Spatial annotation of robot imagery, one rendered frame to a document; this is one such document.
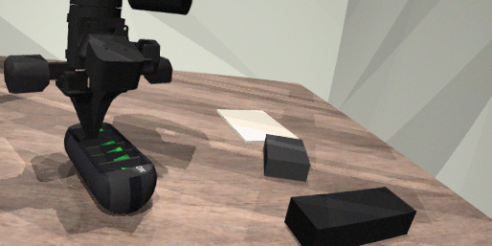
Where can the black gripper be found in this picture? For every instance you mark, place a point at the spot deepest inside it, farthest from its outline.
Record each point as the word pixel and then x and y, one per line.
pixel 32 73

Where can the white flat sheet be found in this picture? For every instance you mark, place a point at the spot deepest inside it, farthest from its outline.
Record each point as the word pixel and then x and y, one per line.
pixel 253 125

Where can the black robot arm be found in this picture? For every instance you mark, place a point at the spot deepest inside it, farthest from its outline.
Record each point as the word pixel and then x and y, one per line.
pixel 111 61

